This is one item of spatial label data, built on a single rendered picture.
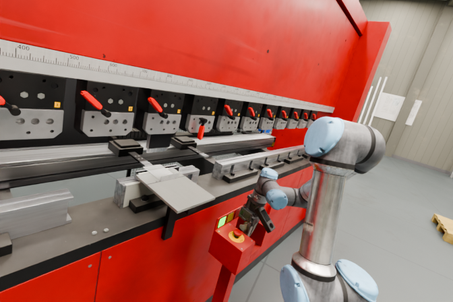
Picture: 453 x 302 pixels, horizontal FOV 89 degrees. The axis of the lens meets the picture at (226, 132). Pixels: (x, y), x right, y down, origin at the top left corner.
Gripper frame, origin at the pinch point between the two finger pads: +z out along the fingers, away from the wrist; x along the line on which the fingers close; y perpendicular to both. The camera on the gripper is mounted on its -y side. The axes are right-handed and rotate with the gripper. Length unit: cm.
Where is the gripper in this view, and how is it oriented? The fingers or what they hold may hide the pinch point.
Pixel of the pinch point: (247, 236)
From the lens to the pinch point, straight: 121.9
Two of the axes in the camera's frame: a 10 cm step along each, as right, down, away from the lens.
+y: -7.3, -4.1, 5.5
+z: -3.0, 9.1, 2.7
